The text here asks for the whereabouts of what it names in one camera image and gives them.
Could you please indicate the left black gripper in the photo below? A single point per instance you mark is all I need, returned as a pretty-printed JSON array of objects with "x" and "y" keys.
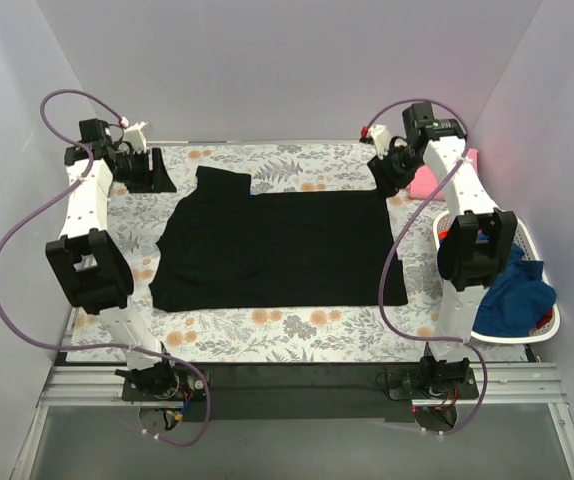
[{"x": 149, "y": 170}]

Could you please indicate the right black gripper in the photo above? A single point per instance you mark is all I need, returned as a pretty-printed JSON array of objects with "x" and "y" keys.
[{"x": 384, "y": 167}]

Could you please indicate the black t shirt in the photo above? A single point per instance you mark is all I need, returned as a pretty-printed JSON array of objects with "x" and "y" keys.
[{"x": 224, "y": 247}]

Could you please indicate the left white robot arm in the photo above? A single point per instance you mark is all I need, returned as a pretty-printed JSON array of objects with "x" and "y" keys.
[{"x": 89, "y": 266}]

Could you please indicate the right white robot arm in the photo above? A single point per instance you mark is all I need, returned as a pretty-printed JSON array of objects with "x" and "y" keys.
[{"x": 473, "y": 254}]

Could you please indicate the folded pink t shirt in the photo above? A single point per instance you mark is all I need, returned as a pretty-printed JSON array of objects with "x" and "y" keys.
[{"x": 425, "y": 182}]

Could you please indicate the floral table mat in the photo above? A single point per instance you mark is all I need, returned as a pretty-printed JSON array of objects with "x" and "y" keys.
[{"x": 329, "y": 334}]

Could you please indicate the blue t shirt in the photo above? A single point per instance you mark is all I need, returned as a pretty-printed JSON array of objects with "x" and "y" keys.
[{"x": 459, "y": 308}]

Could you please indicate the red orange t shirt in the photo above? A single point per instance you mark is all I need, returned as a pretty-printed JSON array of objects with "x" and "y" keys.
[{"x": 544, "y": 320}]

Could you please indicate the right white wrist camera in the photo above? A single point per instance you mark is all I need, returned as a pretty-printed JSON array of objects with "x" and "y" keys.
[{"x": 379, "y": 137}]

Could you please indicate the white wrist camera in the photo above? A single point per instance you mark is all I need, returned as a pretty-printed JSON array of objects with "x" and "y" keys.
[
  {"x": 379, "y": 137},
  {"x": 134, "y": 134}
]

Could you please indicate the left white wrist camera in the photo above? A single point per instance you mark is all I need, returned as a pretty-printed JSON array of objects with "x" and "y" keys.
[{"x": 134, "y": 134}]

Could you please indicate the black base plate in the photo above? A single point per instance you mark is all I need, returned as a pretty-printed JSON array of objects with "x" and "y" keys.
[{"x": 303, "y": 391}]

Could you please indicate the aluminium frame rail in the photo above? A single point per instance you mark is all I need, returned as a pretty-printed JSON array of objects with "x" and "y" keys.
[{"x": 519, "y": 427}]

